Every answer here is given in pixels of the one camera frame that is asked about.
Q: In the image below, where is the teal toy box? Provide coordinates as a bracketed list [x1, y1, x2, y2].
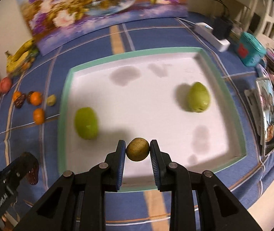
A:
[236, 32, 266, 67]

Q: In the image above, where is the smartphone with video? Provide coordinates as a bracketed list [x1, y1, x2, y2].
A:
[256, 78, 274, 157]

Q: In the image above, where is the red apple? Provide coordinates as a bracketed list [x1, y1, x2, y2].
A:
[0, 77, 13, 93]

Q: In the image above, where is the white tray green rim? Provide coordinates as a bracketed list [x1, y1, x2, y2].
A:
[57, 46, 248, 193]

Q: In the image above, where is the large dark wrinkled date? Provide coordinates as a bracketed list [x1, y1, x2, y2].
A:
[21, 152, 39, 185]

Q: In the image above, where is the elongated dark brown date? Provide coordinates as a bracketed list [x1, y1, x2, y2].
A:
[14, 93, 27, 109]

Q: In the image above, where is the white lattice chair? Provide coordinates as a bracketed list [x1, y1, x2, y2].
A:
[235, 0, 274, 49]

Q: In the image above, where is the orange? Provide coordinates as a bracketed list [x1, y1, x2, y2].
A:
[30, 91, 42, 106]
[13, 91, 22, 102]
[33, 108, 45, 125]

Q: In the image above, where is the small brown kiwi fruit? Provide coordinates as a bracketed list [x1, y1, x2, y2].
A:
[126, 138, 150, 162]

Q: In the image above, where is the flower painting canvas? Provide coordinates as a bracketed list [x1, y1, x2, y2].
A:
[17, 0, 187, 55]

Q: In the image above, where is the blue plaid tablecloth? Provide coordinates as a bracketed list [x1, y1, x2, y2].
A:
[0, 13, 274, 230]

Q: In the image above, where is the small tan longan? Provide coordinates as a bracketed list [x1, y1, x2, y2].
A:
[46, 94, 56, 107]

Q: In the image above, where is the black power adapter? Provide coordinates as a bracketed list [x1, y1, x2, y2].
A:
[212, 17, 233, 40]

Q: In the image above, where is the white power strip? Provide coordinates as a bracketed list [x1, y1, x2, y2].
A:
[194, 23, 230, 52]

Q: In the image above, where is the white phone stand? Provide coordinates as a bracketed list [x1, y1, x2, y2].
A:
[244, 89, 264, 146]

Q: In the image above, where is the yellow banana bunch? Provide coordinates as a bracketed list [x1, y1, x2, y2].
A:
[5, 39, 35, 74]

